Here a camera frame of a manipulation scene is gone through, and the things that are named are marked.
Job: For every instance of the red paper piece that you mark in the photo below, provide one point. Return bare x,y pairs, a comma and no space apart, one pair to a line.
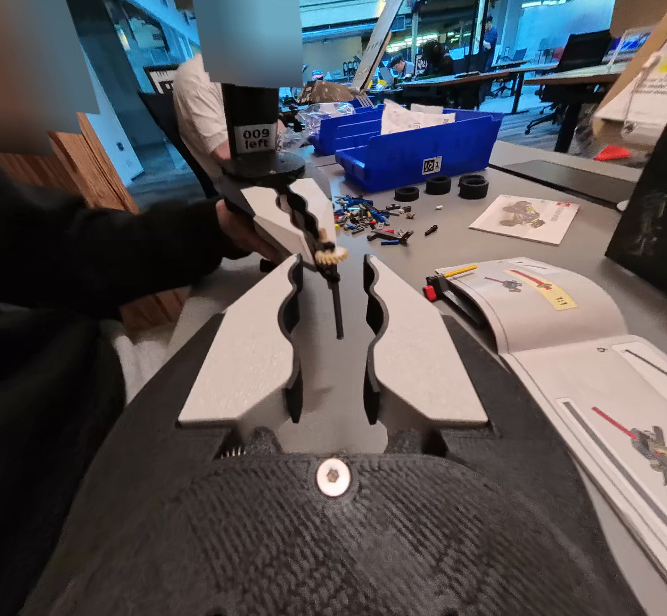
612,153

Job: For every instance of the black monitor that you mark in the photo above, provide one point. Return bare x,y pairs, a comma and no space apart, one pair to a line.
583,50

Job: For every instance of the clear plastic bag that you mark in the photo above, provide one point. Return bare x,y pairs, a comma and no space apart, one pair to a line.
325,115

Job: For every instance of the closed instruction booklet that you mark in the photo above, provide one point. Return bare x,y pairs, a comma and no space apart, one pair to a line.
526,218

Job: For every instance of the long black toy axle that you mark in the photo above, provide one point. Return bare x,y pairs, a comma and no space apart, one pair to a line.
469,306

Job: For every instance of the black office chair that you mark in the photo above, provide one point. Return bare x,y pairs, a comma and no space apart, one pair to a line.
544,110

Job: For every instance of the blue bin with tag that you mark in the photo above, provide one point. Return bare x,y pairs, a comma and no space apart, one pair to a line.
396,157

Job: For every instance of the yellow axle toy subassembly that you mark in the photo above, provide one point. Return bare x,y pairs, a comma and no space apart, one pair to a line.
448,277

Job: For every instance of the person's black clothing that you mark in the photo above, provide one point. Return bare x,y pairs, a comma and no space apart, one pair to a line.
52,444

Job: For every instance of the background long desk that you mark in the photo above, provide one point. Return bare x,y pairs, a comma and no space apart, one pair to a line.
469,78

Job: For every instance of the person's left hand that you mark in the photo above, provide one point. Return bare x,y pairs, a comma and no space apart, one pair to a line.
239,230

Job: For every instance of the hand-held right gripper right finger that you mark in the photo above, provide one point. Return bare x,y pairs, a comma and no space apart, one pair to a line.
427,365

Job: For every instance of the cardboard box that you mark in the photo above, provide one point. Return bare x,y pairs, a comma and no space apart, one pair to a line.
635,27

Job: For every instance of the open instruction booklet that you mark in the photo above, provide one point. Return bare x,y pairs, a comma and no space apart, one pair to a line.
563,345

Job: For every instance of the person's left forearm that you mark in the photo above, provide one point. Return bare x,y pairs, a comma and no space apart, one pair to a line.
130,246

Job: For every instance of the wooden panel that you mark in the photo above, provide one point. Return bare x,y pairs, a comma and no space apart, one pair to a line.
94,167

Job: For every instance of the white paper sheet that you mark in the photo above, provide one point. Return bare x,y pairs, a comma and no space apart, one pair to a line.
411,118

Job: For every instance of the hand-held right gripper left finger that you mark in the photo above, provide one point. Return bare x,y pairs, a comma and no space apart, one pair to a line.
239,365

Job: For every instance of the pile of small toy pieces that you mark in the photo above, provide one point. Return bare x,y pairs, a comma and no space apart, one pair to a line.
370,219

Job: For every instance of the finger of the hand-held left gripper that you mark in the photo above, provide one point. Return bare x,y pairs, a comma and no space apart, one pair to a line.
318,204
273,214

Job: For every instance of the gear and axle toy assembly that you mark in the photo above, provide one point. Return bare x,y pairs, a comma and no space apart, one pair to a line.
337,308

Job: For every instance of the light grey garment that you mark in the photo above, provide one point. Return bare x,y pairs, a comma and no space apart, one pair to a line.
143,360

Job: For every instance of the blue storage bin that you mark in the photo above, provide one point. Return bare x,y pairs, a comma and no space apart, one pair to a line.
344,128

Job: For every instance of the dark toy set box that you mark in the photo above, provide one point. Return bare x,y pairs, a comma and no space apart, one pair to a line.
641,209

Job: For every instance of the black rubber tyre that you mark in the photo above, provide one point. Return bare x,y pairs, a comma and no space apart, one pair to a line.
471,177
473,189
407,194
439,186

